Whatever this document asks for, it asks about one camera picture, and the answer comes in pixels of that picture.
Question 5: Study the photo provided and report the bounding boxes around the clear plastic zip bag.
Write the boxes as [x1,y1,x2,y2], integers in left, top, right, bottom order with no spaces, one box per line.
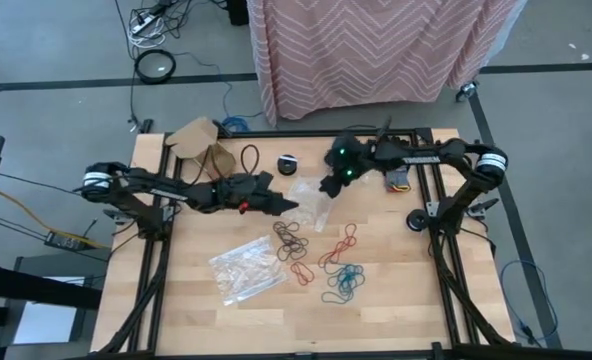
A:
[285,175,335,234]

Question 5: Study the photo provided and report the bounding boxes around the pink chevron cloth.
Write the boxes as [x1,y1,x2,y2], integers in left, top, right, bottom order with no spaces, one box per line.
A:
[245,0,527,126]

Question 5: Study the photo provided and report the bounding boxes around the white power strip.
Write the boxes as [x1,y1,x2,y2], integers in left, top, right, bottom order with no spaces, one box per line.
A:
[129,13,158,36]

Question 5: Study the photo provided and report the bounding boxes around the yellow floor cable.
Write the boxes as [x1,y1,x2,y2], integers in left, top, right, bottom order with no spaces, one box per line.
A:
[0,185,112,250]

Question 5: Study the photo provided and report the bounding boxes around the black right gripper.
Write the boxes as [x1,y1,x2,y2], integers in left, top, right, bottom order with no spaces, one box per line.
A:
[318,133,377,200]

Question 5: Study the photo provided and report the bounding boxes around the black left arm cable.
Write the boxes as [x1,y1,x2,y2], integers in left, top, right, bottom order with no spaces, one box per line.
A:
[195,143,262,186]

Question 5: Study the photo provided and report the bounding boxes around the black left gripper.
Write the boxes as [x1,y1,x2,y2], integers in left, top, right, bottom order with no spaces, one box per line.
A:
[208,170,300,215]

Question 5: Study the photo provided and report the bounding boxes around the black floor box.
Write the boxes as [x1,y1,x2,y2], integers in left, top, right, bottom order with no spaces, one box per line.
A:
[225,0,250,27]

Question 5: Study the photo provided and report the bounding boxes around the brown cardboard box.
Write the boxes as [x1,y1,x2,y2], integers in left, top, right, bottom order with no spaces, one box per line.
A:
[164,116,238,182]

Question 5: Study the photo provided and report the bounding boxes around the teal rubber band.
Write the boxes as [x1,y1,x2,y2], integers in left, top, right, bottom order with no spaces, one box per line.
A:
[324,263,348,292]
[336,263,366,294]
[320,291,351,305]

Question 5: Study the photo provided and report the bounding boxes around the black metal bracket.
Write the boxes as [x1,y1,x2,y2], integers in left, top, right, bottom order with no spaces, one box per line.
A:
[463,197,500,219]

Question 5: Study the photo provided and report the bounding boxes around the yellow and red bands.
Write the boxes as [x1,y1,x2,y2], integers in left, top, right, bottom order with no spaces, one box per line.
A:
[384,167,412,194]

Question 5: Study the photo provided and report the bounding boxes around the white coiled cable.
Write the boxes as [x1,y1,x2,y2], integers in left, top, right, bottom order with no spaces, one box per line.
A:
[127,27,167,50]

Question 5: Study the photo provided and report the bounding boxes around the black bench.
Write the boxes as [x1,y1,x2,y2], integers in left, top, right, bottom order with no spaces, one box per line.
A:
[0,259,102,326]

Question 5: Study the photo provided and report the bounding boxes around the black aluminium frame rail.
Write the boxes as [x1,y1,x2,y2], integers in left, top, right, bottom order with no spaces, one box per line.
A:
[128,132,173,354]
[145,149,183,354]
[70,344,592,360]
[428,130,481,347]
[414,130,463,347]
[218,128,430,140]

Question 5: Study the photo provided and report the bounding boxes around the black power adapter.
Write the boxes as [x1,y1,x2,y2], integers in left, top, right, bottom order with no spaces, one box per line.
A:
[43,230,97,253]

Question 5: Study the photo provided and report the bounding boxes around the dark brown rubber band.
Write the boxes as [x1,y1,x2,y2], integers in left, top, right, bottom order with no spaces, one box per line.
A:
[275,237,311,262]
[273,221,302,246]

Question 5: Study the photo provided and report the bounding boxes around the black coiled cable ring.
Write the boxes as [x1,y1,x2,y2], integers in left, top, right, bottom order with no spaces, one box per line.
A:
[133,48,178,85]

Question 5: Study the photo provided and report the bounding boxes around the blue floor cable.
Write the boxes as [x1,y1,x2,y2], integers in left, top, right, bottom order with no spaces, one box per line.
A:
[498,259,560,347]
[219,79,266,134]

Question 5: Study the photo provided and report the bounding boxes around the black tape roll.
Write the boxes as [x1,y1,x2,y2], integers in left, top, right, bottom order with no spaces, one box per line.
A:
[405,208,431,233]

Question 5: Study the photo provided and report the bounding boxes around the clear zip bag stack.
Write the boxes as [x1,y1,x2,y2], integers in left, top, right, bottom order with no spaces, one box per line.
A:
[208,235,289,307]

